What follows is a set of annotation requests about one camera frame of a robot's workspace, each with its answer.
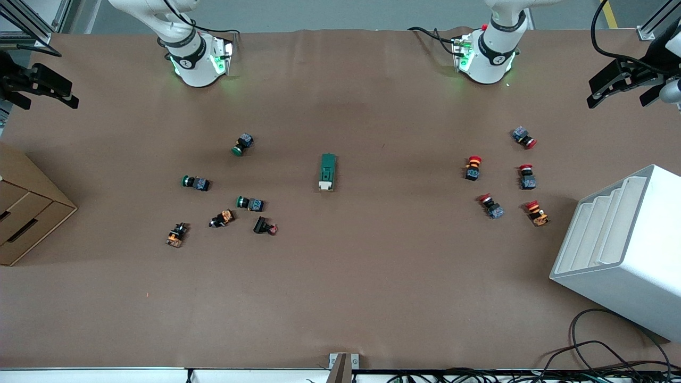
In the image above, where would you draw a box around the green load switch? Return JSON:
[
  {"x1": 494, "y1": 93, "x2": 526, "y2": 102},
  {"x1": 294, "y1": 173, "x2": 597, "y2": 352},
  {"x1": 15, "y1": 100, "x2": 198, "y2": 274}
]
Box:
[{"x1": 318, "y1": 153, "x2": 338, "y2": 193}]

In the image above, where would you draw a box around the brown cardboard box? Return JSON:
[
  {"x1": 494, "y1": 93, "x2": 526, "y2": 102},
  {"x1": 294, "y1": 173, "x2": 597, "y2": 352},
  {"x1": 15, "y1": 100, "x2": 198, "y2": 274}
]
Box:
[{"x1": 0, "y1": 141, "x2": 78, "y2": 267}]

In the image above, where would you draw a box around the red mushroom button orange block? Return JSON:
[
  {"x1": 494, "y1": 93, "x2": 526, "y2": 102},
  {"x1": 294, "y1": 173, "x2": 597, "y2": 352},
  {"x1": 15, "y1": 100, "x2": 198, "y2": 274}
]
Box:
[{"x1": 524, "y1": 200, "x2": 550, "y2": 227}]

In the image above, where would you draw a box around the white stepped storage bin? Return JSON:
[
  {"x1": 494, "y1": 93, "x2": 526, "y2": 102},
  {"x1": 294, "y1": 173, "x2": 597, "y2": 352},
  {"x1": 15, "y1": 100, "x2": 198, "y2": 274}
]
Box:
[{"x1": 549, "y1": 164, "x2": 681, "y2": 343}]

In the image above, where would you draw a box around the brown paper table cover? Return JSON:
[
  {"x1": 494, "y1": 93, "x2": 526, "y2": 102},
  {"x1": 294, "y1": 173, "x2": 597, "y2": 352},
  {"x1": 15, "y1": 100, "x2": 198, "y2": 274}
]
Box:
[{"x1": 0, "y1": 27, "x2": 681, "y2": 370}]

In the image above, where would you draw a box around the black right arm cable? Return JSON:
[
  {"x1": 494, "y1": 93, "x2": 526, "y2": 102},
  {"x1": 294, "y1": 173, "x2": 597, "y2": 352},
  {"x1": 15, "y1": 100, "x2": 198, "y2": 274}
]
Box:
[{"x1": 16, "y1": 44, "x2": 62, "y2": 57}]

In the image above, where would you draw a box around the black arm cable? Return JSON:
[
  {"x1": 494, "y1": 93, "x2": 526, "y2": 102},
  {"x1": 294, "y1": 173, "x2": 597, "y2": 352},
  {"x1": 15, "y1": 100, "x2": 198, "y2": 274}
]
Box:
[
  {"x1": 591, "y1": 0, "x2": 666, "y2": 73},
  {"x1": 16, "y1": 44, "x2": 62, "y2": 57}
]

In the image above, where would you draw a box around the aluminium frame profile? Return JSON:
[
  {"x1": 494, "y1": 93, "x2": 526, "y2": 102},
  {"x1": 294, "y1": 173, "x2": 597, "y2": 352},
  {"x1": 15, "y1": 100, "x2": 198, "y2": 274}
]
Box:
[
  {"x1": 637, "y1": 0, "x2": 681, "y2": 41},
  {"x1": 0, "y1": 0, "x2": 72, "y2": 46}
]

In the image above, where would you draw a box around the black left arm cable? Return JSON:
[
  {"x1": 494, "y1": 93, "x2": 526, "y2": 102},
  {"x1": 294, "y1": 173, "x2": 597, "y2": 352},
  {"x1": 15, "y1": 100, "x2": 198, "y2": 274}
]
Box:
[{"x1": 591, "y1": 0, "x2": 666, "y2": 73}]

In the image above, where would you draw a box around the black right base cable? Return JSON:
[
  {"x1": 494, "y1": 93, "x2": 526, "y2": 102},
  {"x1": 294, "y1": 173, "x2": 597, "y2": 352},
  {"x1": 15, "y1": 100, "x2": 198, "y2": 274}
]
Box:
[{"x1": 160, "y1": 0, "x2": 241, "y2": 36}]

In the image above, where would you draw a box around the black base cable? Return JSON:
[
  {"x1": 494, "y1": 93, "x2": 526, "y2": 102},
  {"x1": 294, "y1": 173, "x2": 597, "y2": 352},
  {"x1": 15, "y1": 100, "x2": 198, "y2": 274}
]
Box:
[
  {"x1": 408, "y1": 26, "x2": 459, "y2": 46},
  {"x1": 160, "y1": 0, "x2": 241, "y2": 36}
]

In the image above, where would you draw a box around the black left base cable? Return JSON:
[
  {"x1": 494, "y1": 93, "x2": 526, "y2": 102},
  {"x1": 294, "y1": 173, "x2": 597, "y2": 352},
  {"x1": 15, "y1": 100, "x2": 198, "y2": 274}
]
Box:
[{"x1": 408, "y1": 26, "x2": 459, "y2": 46}]

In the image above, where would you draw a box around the black looped cable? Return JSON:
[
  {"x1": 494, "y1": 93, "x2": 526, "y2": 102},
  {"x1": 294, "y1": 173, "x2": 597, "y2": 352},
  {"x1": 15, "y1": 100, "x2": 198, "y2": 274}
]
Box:
[{"x1": 543, "y1": 309, "x2": 674, "y2": 376}]

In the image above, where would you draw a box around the white table edge rail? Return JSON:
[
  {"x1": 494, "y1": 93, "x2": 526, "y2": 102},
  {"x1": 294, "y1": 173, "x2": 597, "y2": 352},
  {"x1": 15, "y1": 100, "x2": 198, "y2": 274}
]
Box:
[{"x1": 0, "y1": 367, "x2": 330, "y2": 383}]

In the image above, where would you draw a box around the black cable bundle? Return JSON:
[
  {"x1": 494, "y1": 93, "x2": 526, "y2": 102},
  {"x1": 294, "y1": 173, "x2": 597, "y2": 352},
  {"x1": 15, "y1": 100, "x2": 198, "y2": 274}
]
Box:
[{"x1": 386, "y1": 367, "x2": 681, "y2": 383}]

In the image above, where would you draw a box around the metal table edge bracket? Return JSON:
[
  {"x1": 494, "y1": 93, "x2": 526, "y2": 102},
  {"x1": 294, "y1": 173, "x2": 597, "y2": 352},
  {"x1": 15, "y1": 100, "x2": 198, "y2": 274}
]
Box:
[{"x1": 329, "y1": 353, "x2": 360, "y2": 383}]

